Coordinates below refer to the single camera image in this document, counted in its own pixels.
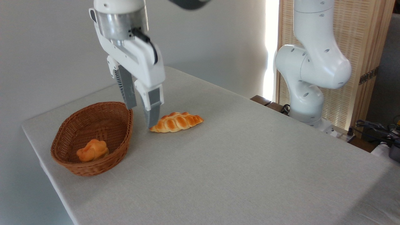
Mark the wooden bamboo folding screen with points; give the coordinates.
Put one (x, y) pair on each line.
(356, 31)

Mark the brown wicker basket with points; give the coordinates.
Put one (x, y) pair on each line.
(103, 125)

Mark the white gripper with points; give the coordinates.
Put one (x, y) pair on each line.
(140, 62)

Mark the braided long bread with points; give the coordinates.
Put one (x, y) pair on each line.
(181, 122)

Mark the grey tablecloth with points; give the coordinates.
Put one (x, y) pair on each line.
(250, 162)

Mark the dark brown wooden furniture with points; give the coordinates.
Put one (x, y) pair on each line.
(265, 102)

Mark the round orange bread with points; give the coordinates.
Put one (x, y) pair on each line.
(92, 150)

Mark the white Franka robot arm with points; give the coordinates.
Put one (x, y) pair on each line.
(315, 65)

